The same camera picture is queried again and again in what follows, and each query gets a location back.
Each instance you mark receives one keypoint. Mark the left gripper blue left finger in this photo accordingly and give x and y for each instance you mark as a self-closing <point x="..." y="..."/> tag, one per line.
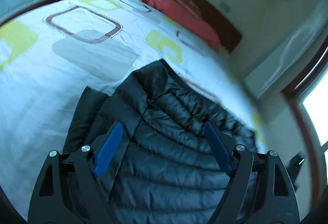
<point x="67" y="188"/>

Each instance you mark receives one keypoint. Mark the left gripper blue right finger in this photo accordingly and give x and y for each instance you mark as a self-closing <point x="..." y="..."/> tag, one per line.
<point x="274" y="199"/>

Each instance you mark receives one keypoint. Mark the black quilted puffer jacket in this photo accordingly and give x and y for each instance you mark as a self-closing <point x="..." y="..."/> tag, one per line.
<point x="163" y="170"/>

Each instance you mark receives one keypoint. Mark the right window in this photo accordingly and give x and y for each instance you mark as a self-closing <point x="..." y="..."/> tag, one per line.
<point x="316" y="107"/>

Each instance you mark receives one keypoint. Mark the curtain at right window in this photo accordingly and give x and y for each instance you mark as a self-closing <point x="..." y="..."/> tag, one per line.
<point x="288" y="51"/>

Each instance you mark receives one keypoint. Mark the patterned white bed sheet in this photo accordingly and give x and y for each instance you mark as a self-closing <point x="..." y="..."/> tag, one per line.
<point x="50" y="55"/>

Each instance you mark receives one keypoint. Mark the small orange patterned cushion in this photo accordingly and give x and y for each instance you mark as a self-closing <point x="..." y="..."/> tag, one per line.
<point x="191" y="7"/>

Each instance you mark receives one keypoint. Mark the red pillow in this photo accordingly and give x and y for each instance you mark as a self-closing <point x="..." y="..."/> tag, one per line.
<point x="177" y="13"/>

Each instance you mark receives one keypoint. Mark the dark wooden headboard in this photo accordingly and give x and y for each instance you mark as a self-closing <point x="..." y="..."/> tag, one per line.
<point x="229" y="35"/>

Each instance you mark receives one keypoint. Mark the wall socket plate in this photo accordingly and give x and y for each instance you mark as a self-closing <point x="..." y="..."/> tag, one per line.
<point x="225" y="6"/>

